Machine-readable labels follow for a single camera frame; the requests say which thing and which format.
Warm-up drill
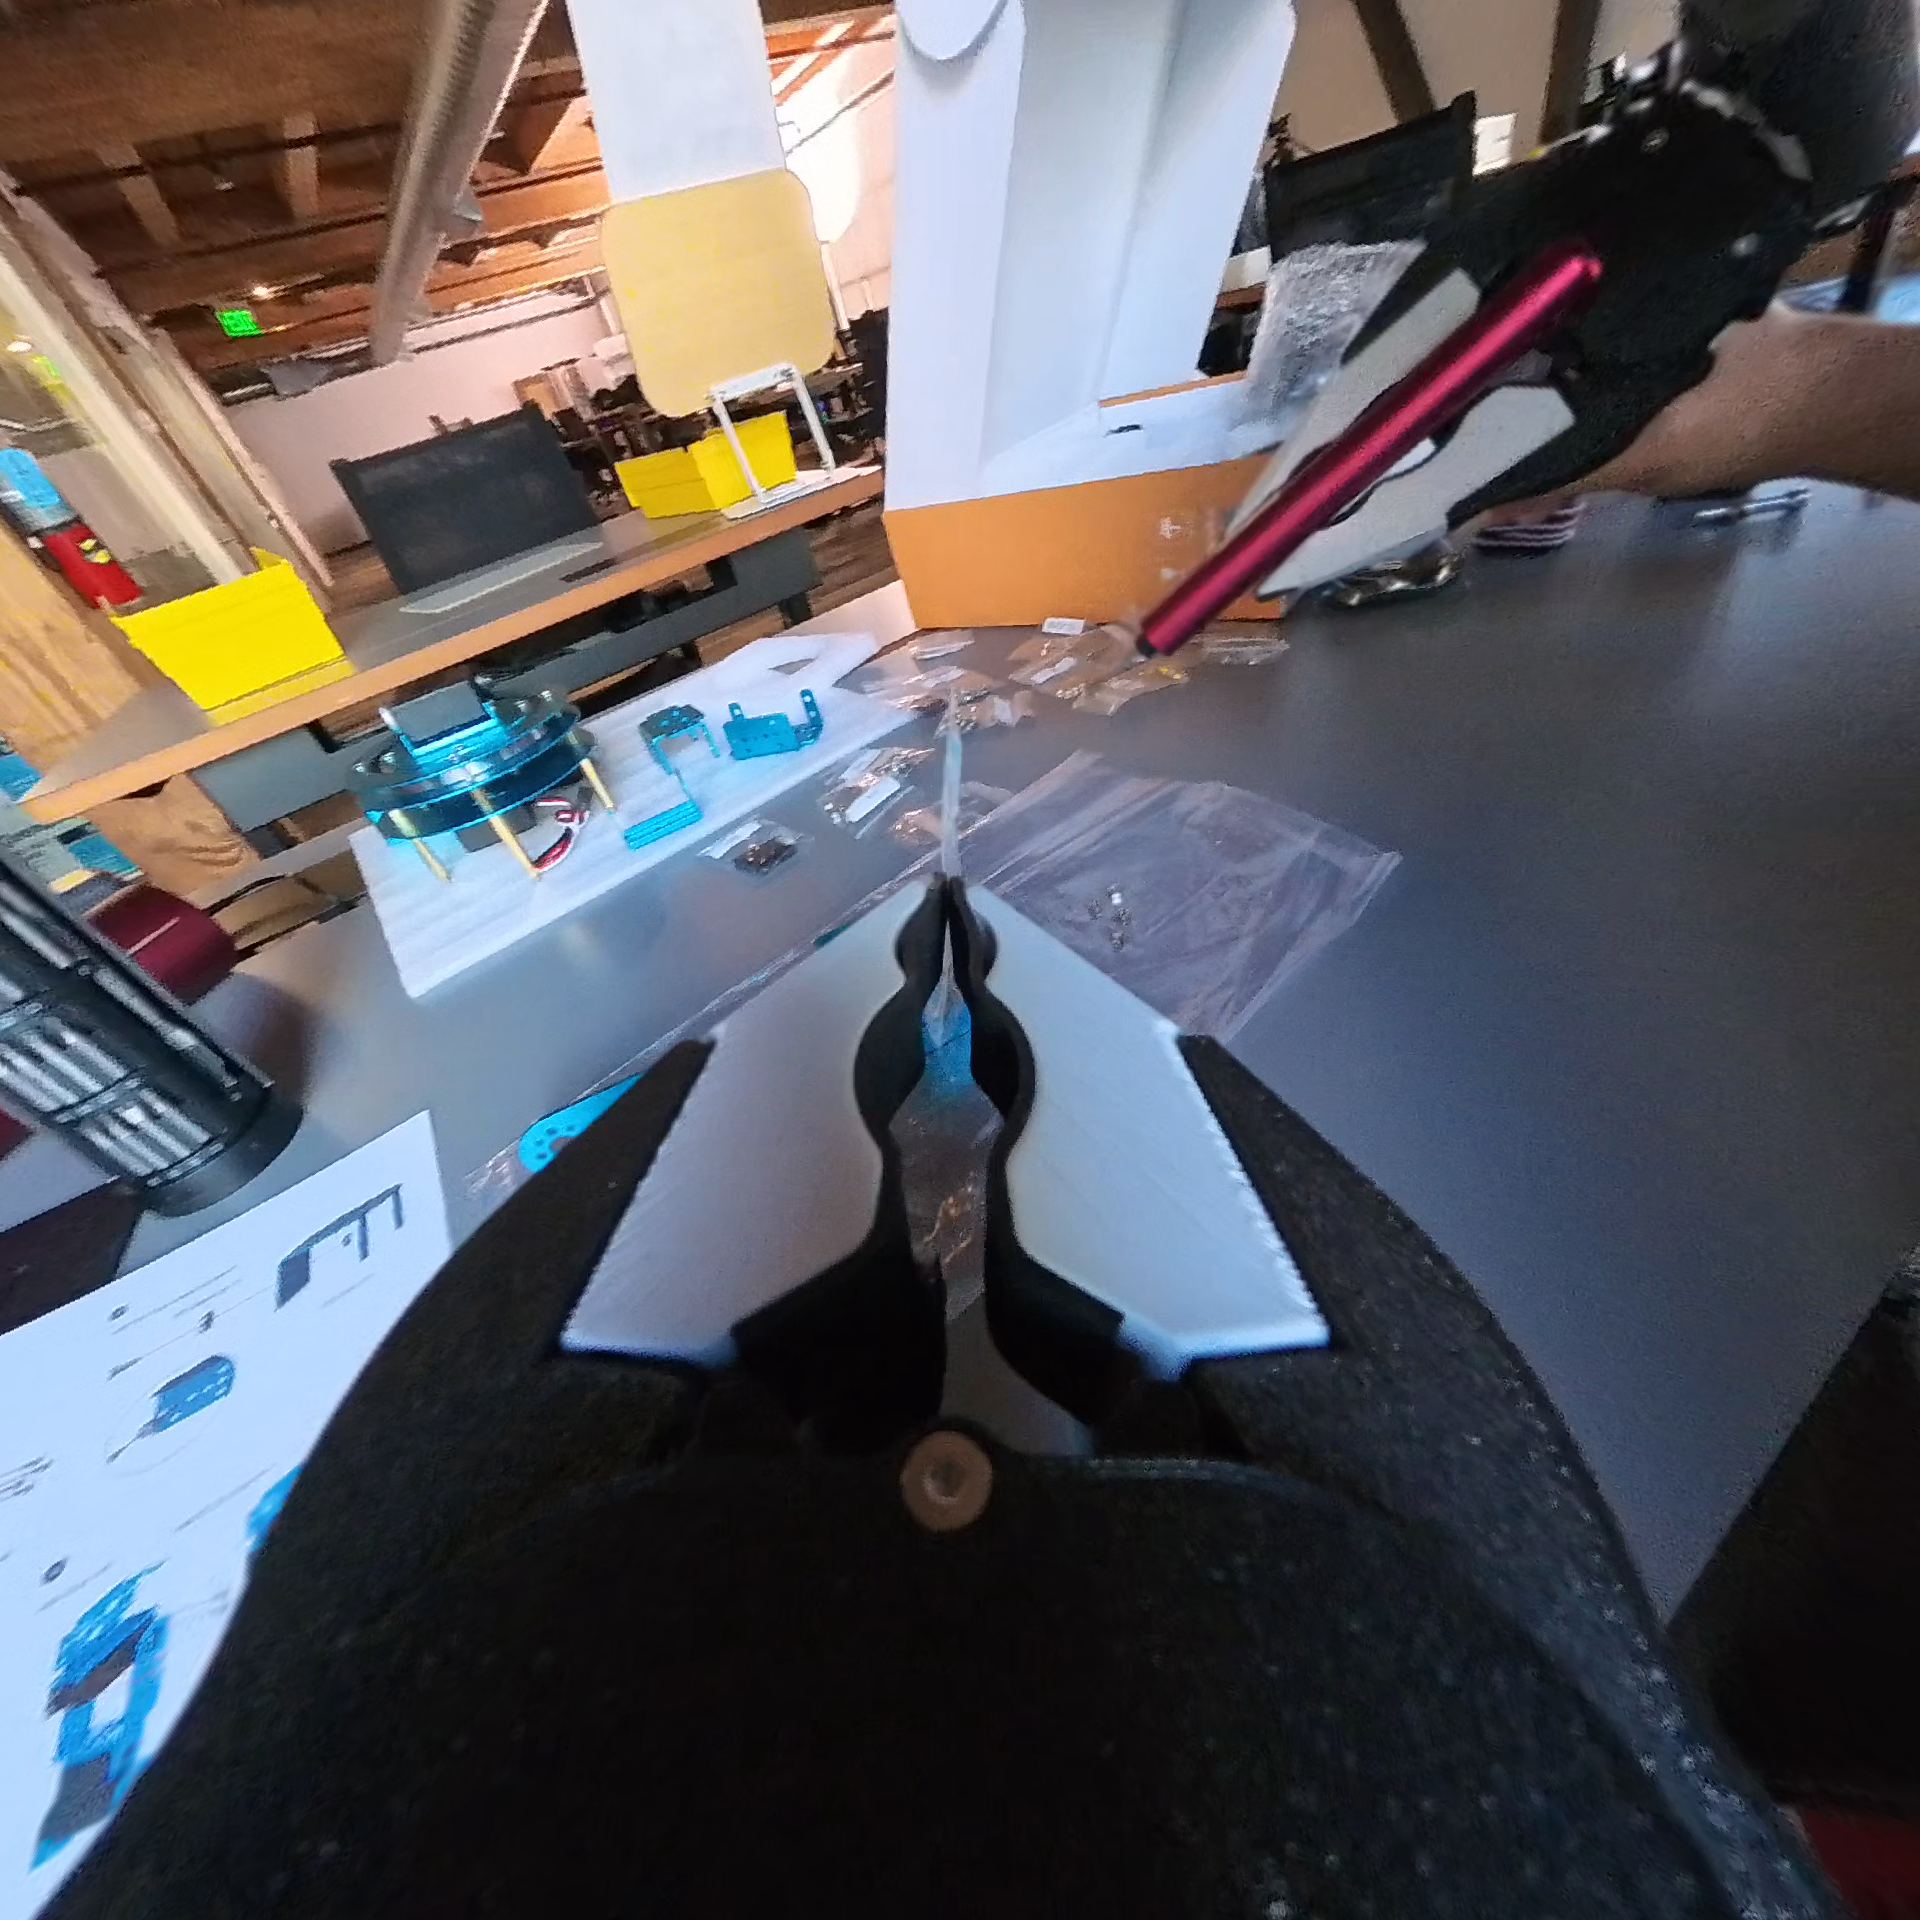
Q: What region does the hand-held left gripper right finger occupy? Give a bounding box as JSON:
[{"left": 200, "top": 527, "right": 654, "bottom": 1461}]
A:
[{"left": 954, "top": 883, "right": 1328, "bottom": 1425}]

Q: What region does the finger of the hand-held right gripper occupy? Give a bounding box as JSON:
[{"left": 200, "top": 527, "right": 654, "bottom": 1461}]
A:
[
  {"left": 1254, "top": 389, "right": 1574, "bottom": 597},
  {"left": 1235, "top": 245, "right": 1548, "bottom": 529}
]

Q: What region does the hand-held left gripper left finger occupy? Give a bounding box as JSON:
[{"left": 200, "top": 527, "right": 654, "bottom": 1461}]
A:
[{"left": 559, "top": 877, "right": 954, "bottom": 1448}]

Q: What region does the red metal screwdriver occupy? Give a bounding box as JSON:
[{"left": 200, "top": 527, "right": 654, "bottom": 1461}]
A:
[{"left": 1129, "top": 245, "right": 1604, "bottom": 664}]

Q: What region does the small clear screw bag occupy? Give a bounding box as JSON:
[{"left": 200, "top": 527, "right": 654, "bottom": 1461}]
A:
[{"left": 926, "top": 688, "right": 982, "bottom": 1058}]

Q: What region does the grey desk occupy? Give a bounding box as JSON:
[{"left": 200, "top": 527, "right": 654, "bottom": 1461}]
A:
[{"left": 0, "top": 487, "right": 1920, "bottom": 1623}]

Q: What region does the wooden edged desk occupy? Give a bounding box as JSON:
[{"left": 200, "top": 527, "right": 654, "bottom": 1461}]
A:
[{"left": 23, "top": 466, "right": 884, "bottom": 831}]

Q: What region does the person's right hand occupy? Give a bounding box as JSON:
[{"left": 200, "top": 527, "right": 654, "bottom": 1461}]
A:
[{"left": 1589, "top": 306, "right": 1920, "bottom": 500}]

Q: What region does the bag of gold parts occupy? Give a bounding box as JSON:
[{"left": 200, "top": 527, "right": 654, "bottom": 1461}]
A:
[{"left": 1319, "top": 546, "right": 1467, "bottom": 612}]

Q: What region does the bubble wrap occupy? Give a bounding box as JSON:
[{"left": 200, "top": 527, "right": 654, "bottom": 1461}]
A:
[{"left": 1248, "top": 241, "right": 1427, "bottom": 426}]

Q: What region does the large clear plastic bag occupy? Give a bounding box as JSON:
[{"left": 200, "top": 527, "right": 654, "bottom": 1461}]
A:
[{"left": 957, "top": 753, "right": 1402, "bottom": 1040}]

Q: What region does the white foam sheet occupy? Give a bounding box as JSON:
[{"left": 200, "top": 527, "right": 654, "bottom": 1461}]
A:
[{"left": 351, "top": 630, "right": 918, "bottom": 1002}]

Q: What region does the orange and white cardboard box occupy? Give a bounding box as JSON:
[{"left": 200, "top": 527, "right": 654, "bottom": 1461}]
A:
[{"left": 882, "top": 0, "right": 1304, "bottom": 630}]

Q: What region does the row of small hardware bags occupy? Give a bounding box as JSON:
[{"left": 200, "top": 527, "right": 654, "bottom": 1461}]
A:
[{"left": 840, "top": 623, "right": 1292, "bottom": 730}]

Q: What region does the small bag of brass parts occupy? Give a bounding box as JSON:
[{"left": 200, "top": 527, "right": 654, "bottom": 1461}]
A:
[{"left": 815, "top": 748, "right": 935, "bottom": 831}]

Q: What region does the blue acrylic turntable base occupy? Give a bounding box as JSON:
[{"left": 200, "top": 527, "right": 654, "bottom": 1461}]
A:
[{"left": 351, "top": 680, "right": 617, "bottom": 886}]

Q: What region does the printed instruction sheet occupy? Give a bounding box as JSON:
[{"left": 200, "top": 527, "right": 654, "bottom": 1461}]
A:
[{"left": 0, "top": 1112, "right": 453, "bottom": 1920}]

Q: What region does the dark red chair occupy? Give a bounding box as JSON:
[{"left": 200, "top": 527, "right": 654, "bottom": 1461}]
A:
[{"left": 88, "top": 883, "right": 242, "bottom": 1005}]

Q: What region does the black cylindrical bit holder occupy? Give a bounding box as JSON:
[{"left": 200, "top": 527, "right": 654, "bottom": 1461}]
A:
[{"left": 0, "top": 855, "right": 302, "bottom": 1218}]

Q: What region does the white metal stand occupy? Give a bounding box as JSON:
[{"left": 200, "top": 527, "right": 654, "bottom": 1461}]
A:
[{"left": 704, "top": 367, "right": 842, "bottom": 515}]

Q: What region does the yellow plastic bin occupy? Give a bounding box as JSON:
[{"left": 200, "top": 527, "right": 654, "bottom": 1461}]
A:
[
  {"left": 110, "top": 549, "right": 350, "bottom": 710},
  {"left": 613, "top": 413, "right": 798, "bottom": 523}
]

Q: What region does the yellow hanging panel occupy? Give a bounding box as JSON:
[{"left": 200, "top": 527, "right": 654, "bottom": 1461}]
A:
[{"left": 600, "top": 165, "right": 840, "bottom": 420}]

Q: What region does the silver ceiling duct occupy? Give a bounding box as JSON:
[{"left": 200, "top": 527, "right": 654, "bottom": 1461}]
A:
[{"left": 369, "top": 0, "right": 550, "bottom": 365}]

